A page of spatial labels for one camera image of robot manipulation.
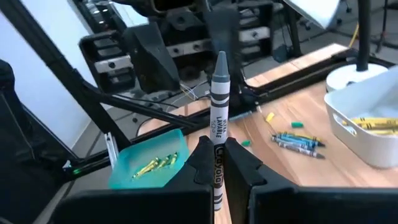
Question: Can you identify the yellow cable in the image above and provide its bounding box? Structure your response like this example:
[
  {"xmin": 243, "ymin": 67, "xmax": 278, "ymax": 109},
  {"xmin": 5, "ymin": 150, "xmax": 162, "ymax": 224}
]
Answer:
[{"xmin": 348, "ymin": 22, "xmax": 361, "ymax": 49}]

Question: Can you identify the white plastic handled bin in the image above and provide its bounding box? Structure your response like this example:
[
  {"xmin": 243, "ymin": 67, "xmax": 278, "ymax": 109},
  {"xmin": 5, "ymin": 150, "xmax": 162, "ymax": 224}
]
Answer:
[{"xmin": 323, "ymin": 67, "xmax": 398, "ymax": 169}]

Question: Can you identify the grey crayon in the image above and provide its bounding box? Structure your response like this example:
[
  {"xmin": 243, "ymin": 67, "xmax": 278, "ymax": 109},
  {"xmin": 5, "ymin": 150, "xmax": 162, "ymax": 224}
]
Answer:
[
  {"xmin": 277, "ymin": 143, "xmax": 326, "ymax": 160},
  {"xmin": 208, "ymin": 50, "xmax": 231, "ymax": 212}
]

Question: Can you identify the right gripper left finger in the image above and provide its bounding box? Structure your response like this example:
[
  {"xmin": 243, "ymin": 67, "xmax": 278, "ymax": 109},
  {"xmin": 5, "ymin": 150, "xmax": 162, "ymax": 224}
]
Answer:
[{"xmin": 50, "ymin": 135, "xmax": 215, "ymax": 224}]

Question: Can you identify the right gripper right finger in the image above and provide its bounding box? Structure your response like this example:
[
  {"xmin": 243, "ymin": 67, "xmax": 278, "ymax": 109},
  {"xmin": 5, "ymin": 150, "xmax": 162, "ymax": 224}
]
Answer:
[{"xmin": 223, "ymin": 136, "xmax": 398, "ymax": 224}]

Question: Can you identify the silver metal bracket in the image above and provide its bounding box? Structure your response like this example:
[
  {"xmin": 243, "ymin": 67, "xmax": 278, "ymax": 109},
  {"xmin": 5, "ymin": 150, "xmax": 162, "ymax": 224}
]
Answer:
[{"xmin": 104, "ymin": 132, "xmax": 119, "ymax": 169}]

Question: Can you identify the green plastic tray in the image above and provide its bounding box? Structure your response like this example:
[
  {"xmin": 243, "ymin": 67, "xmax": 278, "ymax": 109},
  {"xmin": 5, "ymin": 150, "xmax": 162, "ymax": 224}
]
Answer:
[{"xmin": 108, "ymin": 128, "xmax": 190, "ymax": 190}]

